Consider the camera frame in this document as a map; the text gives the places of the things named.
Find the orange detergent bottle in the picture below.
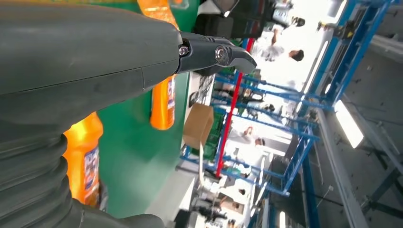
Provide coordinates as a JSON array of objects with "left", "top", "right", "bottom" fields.
[
  {"left": 62, "top": 112, "right": 109, "bottom": 212},
  {"left": 137, "top": 0, "right": 181, "bottom": 31},
  {"left": 150, "top": 75, "right": 177, "bottom": 131}
]

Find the white table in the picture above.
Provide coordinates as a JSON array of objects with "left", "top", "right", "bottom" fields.
[
  {"left": 187, "top": 71, "right": 216, "bottom": 109},
  {"left": 145, "top": 170, "right": 196, "bottom": 228}
]

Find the ceiling light panel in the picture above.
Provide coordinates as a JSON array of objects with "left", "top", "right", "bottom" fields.
[
  {"left": 334, "top": 100, "right": 365, "bottom": 149},
  {"left": 301, "top": 40, "right": 330, "bottom": 95}
]

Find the black cable bundle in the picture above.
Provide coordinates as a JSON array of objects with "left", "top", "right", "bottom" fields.
[{"left": 197, "top": 75, "right": 215, "bottom": 105}]

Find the person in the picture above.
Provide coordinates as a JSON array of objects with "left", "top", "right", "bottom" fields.
[
  {"left": 260, "top": 28, "right": 306, "bottom": 64},
  {"left": 226, "top": 125, "right": 267, "bottom": 149}
]

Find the black carrying case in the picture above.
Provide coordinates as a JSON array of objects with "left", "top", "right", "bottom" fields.
[{"left": 192, "top": 13, "right": 252, "bottom": 40}]

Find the black handheld device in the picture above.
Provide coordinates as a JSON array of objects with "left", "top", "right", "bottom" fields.
[{"left": 188, "top": 92, "right": 200, "bottom": 108}]

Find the blue metal rack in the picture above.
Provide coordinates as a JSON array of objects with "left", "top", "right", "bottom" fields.
[
  {"left": 181, "top": 70, "right": 335, "bottom": 197},
  {"left": 296, "top": 0, "right": 397, "bottom": 114}
]

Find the red metal pole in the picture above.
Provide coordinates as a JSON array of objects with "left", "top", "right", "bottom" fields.
[{"left": 215, "top": 38, "right": 253, "bottom": 179}]

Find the white paper sheet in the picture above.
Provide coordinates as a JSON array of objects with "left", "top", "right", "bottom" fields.
[{"left": 197, "top": 140, "right": 207, "bottom": 188}]

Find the green table mat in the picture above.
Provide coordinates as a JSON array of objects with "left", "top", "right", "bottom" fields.
[{"left": 97, "top": 0, "right": 201, "bottom": 219}]

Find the brown cardboard box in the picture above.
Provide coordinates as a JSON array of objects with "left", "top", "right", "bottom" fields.
[{"left": 182, "top": 103, "right": 215, "bottom": 151}]

